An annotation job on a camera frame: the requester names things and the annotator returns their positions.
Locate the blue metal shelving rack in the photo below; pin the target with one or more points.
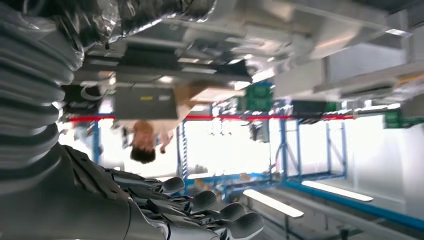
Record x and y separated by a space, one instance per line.
284 149

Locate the long white ceiling light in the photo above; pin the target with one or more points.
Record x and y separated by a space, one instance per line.
338 191
273 203

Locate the long blue beam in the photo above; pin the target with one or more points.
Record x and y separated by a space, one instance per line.
364 207

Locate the person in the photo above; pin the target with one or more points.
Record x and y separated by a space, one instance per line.
144 136

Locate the green plastic crate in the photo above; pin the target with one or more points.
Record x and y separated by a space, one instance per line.
393 120
259 97

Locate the grey metal workbench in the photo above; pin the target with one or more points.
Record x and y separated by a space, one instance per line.
331 33

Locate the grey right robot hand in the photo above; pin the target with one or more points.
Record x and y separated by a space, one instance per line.
66 215

